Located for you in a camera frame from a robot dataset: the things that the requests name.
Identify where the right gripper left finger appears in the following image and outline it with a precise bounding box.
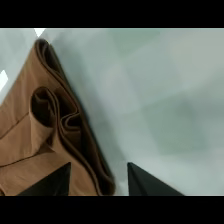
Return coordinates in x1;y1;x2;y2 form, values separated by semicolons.
17;161;72;197

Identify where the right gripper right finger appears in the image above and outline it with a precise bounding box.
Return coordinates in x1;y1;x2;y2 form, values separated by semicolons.
127;161;185;197

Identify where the brown T-shirt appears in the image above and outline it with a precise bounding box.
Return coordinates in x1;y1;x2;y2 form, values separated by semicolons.
0;37;117;197

